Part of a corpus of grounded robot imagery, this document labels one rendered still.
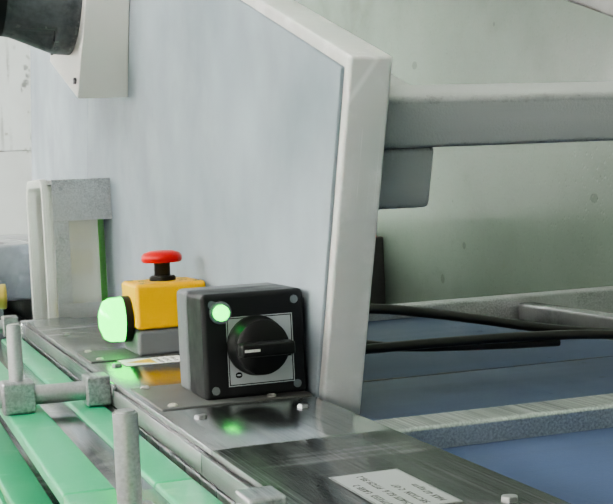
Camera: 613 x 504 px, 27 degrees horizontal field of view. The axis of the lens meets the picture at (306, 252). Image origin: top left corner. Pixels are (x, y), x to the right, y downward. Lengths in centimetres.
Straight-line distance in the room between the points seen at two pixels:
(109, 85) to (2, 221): 373
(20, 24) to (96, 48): 10
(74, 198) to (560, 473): 105
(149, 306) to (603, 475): 57
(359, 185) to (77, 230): 85
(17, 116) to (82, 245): 360
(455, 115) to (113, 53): 68
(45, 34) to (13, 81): 372
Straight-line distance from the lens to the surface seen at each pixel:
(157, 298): 121
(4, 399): 105
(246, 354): 90
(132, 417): 60
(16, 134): 528
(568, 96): 100
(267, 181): 103
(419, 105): 94
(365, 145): 88
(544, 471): 77
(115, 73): 155
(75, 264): 170
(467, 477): 67
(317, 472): 70
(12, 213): 527
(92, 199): 170
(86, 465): 84
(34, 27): 156
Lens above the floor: 107
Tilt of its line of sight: 19 degrees down
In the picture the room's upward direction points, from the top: 94 degrees counter-clockwise
